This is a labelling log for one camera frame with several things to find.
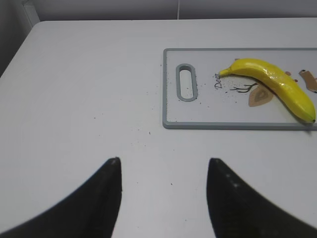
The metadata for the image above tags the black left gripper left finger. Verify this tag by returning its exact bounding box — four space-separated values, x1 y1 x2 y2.
0 157 122 238

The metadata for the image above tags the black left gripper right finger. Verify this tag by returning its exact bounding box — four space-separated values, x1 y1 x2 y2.
206 158 317 238

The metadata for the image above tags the yellow plastic banana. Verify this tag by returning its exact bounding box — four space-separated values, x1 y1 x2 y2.
218 58 316 123

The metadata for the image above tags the white grey-rimmed cutting board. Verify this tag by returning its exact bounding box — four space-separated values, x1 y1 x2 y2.
162 48 317 131

